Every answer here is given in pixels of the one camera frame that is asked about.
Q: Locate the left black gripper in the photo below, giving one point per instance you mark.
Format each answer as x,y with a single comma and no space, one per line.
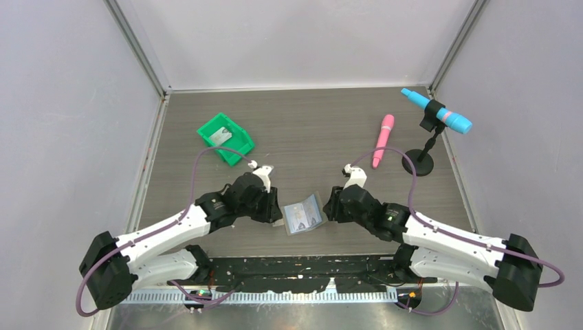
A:
271,212

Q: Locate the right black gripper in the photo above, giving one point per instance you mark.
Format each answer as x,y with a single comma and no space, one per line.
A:
333,208

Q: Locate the white credit card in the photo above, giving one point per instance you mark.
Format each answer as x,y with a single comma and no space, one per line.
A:
295,218

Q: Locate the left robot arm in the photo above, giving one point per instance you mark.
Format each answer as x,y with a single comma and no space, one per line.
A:
115,266

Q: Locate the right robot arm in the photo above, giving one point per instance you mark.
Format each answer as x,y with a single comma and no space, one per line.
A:
429,249

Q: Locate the grey card in bin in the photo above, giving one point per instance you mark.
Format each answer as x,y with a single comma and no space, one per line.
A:
220,136

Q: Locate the green plastic bin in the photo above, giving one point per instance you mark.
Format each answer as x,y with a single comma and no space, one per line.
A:
241,140

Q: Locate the black microphone stand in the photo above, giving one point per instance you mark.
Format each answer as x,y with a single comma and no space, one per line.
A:
422,161

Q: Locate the pink toy microphone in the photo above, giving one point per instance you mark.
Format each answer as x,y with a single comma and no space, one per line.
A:
382,140

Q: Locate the blue toy microphone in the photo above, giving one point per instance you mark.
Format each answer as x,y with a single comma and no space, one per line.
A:
435,113

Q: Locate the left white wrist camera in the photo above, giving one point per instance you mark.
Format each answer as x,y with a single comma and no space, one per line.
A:
262,172

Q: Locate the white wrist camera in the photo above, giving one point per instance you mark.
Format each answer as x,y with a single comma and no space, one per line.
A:
262,172
355,176

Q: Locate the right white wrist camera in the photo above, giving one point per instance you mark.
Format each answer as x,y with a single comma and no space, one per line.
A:
355,176

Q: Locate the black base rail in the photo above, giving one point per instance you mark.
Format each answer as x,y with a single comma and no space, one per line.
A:
303,274

